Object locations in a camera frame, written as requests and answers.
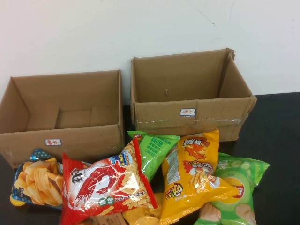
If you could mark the red shrimp stick snack bag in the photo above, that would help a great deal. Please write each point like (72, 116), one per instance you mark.
(105, 187)

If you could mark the blue polka-dot ridged chip bag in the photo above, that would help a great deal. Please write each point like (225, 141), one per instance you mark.
(37, 182)

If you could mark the yellow fries snack bag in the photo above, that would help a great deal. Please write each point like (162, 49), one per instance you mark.
(187, 187)

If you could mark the tall taped cardboard box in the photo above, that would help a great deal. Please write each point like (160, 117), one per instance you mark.
(164, 117)

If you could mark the green chip bag with barcode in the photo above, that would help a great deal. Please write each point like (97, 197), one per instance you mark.
(154, 152)

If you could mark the low cardboard box, red-ink label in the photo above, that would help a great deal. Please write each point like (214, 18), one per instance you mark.
(89, 140)

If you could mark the green Lay's chip bag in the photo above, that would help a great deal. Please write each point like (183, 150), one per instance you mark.
(243, 178)

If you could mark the brown biscuit packet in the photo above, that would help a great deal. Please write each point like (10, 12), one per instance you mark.
(107, 220)

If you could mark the small yellow round object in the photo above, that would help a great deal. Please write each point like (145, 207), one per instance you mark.
(16, 202)

